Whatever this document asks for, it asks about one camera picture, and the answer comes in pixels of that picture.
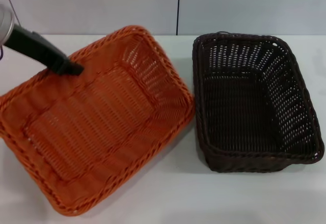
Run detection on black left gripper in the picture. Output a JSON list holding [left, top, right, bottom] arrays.
[[3, 24, 85, 76]]

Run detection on orange woven plastic basket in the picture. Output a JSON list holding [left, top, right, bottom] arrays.
[[0, 24, 196, 209]]

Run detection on dark brown woven basket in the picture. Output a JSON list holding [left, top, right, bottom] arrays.
[[192, 31, 325, 173]]

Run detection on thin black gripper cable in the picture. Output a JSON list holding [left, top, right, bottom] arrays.
[[2, 0, 21, 29]]

